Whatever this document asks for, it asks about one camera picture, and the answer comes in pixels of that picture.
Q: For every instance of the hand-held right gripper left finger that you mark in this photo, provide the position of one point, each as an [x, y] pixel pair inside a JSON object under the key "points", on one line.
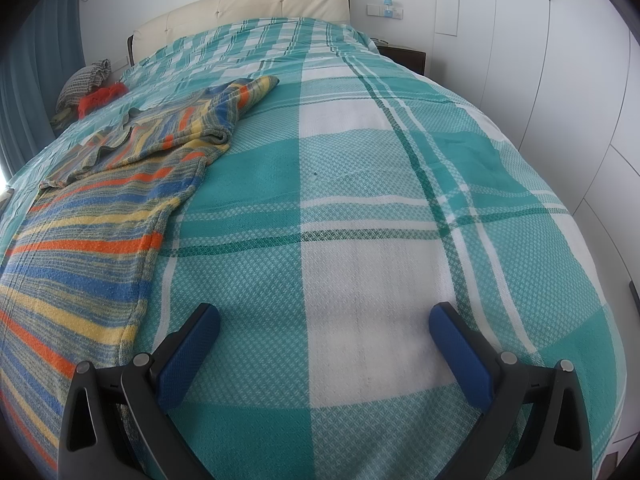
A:
{"points": [[189, 360]]}

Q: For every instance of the cream padded headboard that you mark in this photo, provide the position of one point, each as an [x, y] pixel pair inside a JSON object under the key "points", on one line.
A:
{"points": [[245, 15]]}

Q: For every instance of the white wardrobe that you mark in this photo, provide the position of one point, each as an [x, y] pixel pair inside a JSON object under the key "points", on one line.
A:
{"points": [[540, 60]]}

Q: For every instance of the teal curtain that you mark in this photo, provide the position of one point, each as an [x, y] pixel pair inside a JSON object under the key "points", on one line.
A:
{"points": [[40, 90]]}

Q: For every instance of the grey checked cloth bundle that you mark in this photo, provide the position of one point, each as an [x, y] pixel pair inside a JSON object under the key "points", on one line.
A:
{"points": [[82, 81]]}

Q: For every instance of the striped knit sweater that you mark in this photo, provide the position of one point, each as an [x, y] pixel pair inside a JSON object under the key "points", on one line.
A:
{"points": [[95, 240]]}

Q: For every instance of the bed with teal plaid cover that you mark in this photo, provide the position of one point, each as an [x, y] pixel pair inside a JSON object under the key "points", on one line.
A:
{"points": [[380, 220]]}

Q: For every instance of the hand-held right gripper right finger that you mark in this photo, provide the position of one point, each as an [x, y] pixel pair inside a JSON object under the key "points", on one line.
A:
{"points": [[462, 357]]}

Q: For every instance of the olive green cloth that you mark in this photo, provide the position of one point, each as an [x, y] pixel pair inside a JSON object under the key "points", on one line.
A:
{"points": [[62, 117]]}

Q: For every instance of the white wall switch panel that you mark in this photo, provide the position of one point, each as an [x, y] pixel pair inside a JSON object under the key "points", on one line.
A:
{"points": [[385, 10]]}

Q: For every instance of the red fluffy cloth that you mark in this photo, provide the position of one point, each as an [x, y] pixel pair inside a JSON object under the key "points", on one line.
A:
{"points": [[102, 98]]}

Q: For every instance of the dark wooden nightstand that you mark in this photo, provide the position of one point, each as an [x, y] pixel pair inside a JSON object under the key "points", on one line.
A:
{"points": [[402, 57]]}

